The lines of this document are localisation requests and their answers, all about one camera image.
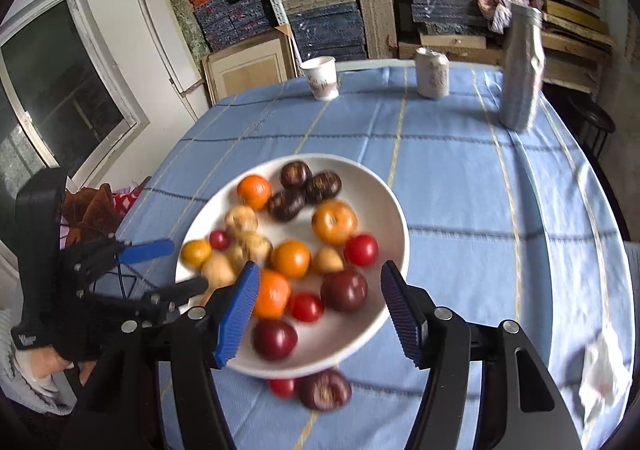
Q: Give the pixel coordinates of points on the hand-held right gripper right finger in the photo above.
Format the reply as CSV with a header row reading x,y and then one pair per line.
x,y
400,315

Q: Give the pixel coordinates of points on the yellow loquat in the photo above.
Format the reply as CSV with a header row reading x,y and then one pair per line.
x,y
196,252

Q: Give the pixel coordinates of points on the small orange mandarin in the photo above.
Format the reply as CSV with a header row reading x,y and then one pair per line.
x,y
253,191

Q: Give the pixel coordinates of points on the white plate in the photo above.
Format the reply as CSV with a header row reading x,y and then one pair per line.
x,y
380,210

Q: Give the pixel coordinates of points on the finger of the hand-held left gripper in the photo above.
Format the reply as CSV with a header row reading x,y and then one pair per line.
x,y
147,250
185,289

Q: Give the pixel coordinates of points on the person's left hand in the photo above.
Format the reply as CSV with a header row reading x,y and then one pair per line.
x,y
37,364

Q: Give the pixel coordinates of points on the person's left forearm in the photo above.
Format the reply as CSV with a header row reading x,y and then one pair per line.
x,y
10,380

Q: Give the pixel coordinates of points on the orange persimmon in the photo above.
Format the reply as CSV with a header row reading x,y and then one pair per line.
x,y
334,221

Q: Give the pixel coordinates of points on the stack of wooden boxes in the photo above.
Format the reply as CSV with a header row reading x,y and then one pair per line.
x,y
575,40

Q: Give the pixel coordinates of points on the large orange mandarin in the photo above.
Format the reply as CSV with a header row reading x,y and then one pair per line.
x,y
274,297

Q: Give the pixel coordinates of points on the green marbled panel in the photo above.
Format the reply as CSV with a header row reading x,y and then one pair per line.
x,y
182,15

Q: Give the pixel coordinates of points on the white flat board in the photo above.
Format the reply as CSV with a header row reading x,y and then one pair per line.
x,y
155,35

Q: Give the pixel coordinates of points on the tan sapodilla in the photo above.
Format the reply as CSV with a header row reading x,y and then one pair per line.
x,y
327,260
256,246
240,221

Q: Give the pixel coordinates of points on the white drink can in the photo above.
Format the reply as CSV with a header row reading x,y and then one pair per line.
x,y
432,75

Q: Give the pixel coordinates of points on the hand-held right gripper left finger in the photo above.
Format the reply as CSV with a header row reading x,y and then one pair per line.
x,y
237,315

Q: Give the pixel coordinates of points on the black stool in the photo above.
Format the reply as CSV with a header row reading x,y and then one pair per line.
x,y
595,120

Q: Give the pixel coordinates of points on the dark red plum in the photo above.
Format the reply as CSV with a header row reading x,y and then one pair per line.
x,y
344,290
273,339

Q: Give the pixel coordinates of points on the tan woven upright box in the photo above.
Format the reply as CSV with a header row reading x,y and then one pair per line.
x,y
377,25

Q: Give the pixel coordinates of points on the stack of grey blue boxes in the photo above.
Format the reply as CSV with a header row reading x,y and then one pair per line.
x,y
325,30

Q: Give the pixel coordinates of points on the brown cloth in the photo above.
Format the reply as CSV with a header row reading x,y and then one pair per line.
x,y
95,207

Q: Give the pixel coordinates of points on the stack of blue red boxes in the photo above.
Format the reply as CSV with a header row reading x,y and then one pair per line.
x,y
230,15

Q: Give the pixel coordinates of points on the red patterned cloth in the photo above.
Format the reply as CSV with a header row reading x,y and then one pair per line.
x,y
125,200

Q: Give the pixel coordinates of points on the dark window white frame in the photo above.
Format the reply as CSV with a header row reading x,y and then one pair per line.
x,y
60,80

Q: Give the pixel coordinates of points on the white paper cup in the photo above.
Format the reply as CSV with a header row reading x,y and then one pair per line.
x,y
320,78

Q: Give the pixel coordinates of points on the glossy orange tomato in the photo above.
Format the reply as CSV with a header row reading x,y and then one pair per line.
x,y
290,258

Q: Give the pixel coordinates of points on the framed wooden panel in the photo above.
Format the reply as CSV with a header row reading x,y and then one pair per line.
x,y
250,70

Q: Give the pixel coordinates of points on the pink cloth bundle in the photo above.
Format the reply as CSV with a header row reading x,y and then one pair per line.
x,y
500,5

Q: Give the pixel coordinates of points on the yellow spotted pear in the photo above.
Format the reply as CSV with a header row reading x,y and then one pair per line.
x,y
217,270

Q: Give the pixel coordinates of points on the stack of blue tan boxes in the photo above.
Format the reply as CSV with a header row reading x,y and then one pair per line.
x,y
440,10

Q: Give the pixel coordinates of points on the crumpled white tissue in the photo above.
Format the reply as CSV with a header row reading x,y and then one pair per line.
x,y
602,370

